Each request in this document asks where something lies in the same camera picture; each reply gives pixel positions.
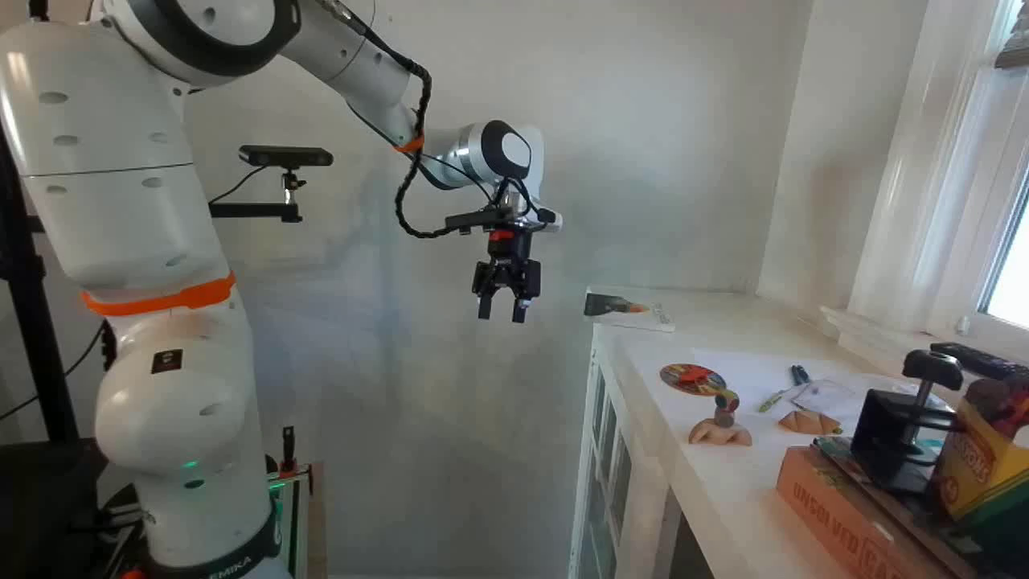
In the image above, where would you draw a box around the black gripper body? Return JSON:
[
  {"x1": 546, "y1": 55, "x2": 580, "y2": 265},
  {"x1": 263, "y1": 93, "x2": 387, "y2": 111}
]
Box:
[{"x1": 474, "y1": 228, "x2": 539, "y2": 301}]

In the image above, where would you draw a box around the round colourful spinner wheel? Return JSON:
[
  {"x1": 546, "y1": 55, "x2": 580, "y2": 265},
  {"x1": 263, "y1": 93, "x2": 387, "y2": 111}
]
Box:
[{"x1": 658, "y1": 364, "x2": 728, "y2": 396}]

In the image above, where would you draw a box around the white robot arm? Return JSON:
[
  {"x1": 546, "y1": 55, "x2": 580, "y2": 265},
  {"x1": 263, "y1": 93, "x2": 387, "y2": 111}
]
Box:
[{"x1": 4, "y1": 0, "x2": 560, "y2": 579}]

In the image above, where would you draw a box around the white cabinet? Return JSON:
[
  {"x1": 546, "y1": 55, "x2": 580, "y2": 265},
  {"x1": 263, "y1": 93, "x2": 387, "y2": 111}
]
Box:
[{"x1": 561, "y1": 290, "x2": 1029, "y2": 579}]

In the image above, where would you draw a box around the wooden toy figure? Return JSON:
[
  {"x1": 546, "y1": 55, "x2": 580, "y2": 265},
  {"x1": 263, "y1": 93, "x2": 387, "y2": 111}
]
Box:
[{"x1": 688, "y1": 394, "x2": 751, "y2": 447}]

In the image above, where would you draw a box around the blue pen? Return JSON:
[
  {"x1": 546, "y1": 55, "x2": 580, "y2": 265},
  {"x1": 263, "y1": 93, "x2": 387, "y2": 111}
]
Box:
[{"x1": 789, "y1": 367, "x2": 810, "y2": 385}]

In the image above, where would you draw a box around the folded brown paper piece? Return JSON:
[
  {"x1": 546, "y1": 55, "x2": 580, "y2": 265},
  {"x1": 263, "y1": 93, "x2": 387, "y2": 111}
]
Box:
[{"x1": 777, "y1": 411, "x2": 843, "y2": 439}]

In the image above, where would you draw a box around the brown cardboard box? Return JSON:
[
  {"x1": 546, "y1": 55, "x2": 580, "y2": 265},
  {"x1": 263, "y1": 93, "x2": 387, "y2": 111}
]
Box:
[{"x1": 774, "y1": 447, "x2": 974, "y2": 579}]

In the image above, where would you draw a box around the black camera on stand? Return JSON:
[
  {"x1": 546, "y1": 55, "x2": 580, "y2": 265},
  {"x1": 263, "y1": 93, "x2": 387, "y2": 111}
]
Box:
[{"x1": 208, "y1": 145, "x2": 334, "y2": 223}]

